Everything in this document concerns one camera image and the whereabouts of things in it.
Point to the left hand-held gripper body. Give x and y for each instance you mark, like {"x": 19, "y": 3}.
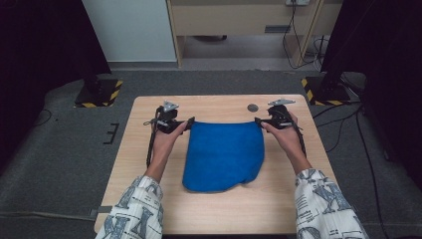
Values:
{"x": 167, "y": 118}

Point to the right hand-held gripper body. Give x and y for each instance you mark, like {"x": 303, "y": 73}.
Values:
{"x": 280, "y": 118}

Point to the blue cloth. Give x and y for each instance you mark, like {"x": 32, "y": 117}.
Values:
{"x": 222, "y": 156}

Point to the person's right hand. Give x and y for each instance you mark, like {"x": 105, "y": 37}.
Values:
{"x": 292, "y": 142}

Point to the person's left hand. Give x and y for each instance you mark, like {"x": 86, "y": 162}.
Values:
{"x": 162, "y": 146}

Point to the grey round table grommet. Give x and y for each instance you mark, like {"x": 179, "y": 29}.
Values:
{"x": 253, "y": 108}

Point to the black yellow-striped stand base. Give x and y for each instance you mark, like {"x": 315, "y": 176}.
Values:
{"x": 326, "y": 91}
{"x": 99, "y": 93}

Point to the white cabinet panel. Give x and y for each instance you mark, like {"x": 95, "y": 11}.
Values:
{"x": 129, "y": 30}

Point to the light wooden desk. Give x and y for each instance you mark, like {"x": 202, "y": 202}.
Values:
{"x": 232, "y": 16}

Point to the grey tape piece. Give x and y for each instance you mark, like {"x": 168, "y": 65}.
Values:
{"x": 101, "y": 209}

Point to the black curtain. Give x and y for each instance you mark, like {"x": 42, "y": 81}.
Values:
{"x": 43, "y": 49}
{"x": 388, "y": 49}

